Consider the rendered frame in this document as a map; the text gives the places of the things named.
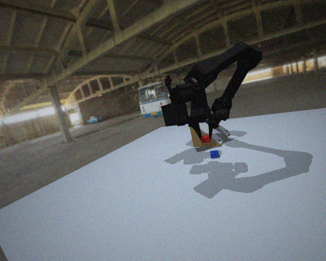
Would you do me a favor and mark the blue block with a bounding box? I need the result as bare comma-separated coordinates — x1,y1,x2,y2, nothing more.
210,150,219,158

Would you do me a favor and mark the red block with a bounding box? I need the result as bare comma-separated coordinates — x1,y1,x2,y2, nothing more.
201,135,210,143

